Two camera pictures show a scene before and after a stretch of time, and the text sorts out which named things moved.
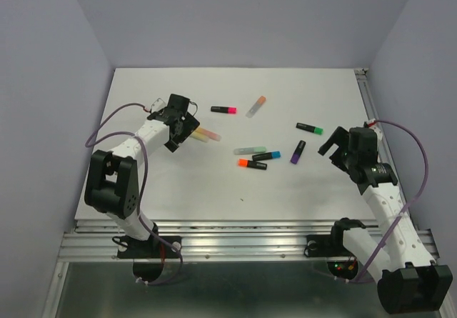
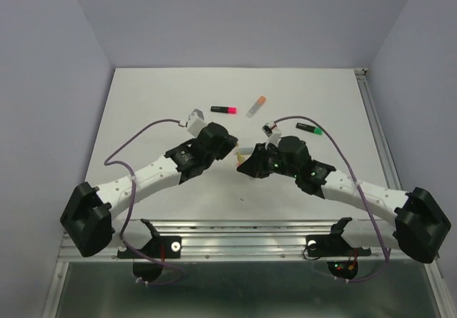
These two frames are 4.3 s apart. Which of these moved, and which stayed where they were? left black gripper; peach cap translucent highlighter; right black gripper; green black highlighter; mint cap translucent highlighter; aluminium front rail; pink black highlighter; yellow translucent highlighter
Moved: left black gripper; yellow translucent highlighter; right black gripper
Stayed: aluminium front rail; mint cap translucent highlighter; green black highlighter; peach cap translucent highlighter; pink black highlighter
